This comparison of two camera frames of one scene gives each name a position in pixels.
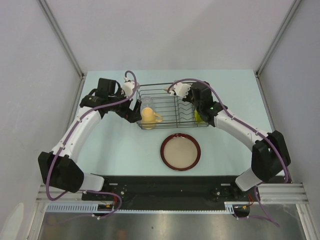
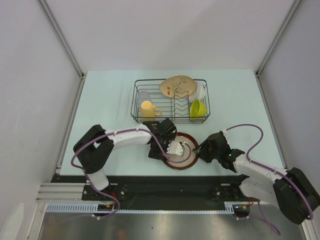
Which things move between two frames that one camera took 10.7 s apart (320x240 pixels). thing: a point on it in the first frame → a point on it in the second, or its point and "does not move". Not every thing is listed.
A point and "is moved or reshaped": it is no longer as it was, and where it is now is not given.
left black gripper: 130,115 → 154,153
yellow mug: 149,118 is moved or reshaped
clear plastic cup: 146,101 → 143,96
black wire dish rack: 160,109 does not move
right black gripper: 187,98 → 202,150
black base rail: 134,190 does not move
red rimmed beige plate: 180,151 does not move
